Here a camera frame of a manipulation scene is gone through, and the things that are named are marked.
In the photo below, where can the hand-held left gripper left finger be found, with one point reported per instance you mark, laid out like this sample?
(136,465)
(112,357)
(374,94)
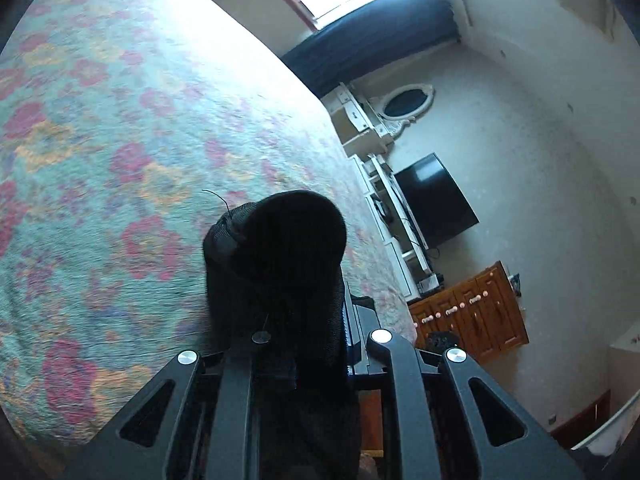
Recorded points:
(240,365)

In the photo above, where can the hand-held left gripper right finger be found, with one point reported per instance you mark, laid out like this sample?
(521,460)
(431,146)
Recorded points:
(357,335)

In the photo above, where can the black pants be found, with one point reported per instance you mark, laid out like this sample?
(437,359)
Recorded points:
(290,250)

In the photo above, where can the black set-top box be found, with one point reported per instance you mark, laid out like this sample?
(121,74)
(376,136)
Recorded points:
(431,283)

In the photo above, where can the white television stand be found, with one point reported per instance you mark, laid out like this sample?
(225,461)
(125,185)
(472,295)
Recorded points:
(395,240)

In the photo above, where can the wooden cabinet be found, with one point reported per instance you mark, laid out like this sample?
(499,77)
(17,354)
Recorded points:
(480,320)

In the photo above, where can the black television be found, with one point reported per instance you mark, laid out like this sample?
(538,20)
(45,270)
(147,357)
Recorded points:
(432,200)

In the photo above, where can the small dark object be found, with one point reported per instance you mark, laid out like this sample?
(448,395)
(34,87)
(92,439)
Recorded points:
(515,284)

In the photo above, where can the cream dressing table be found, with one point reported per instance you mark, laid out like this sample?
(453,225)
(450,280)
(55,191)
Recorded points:
(357,125)

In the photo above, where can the oval mirror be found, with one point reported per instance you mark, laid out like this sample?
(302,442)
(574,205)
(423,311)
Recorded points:
(406,105)

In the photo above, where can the white rounded furniture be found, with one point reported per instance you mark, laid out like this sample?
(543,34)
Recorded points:
(617,410)

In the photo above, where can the floral bedspread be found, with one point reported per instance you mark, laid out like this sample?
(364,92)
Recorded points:
(100,110)

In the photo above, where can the dark blue curtain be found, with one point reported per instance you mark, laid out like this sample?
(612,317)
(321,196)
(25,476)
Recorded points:
(370,30)

